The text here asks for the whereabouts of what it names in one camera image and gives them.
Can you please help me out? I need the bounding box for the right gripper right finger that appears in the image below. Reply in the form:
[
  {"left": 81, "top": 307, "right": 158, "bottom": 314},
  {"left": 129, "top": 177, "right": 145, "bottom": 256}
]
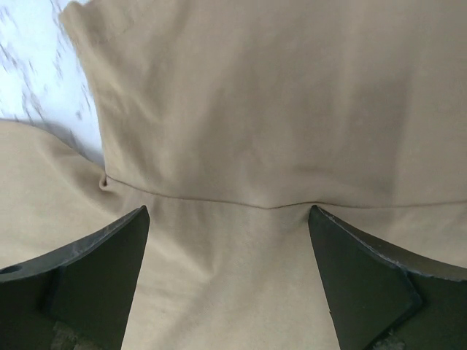
[{"left": 308, "top": 206, "right": 466, "bottom": 349}]

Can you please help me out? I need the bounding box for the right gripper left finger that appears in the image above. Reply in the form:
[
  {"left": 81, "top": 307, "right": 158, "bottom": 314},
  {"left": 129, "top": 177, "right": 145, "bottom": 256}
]
[{"left": 1, "top": 206, "right": 150, "bottom": 349}]

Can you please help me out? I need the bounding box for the beige t shirt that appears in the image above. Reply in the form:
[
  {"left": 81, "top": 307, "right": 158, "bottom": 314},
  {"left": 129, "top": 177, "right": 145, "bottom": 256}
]
[{"left": 1, "top": 1, "right": 466, "bottom": 349}]

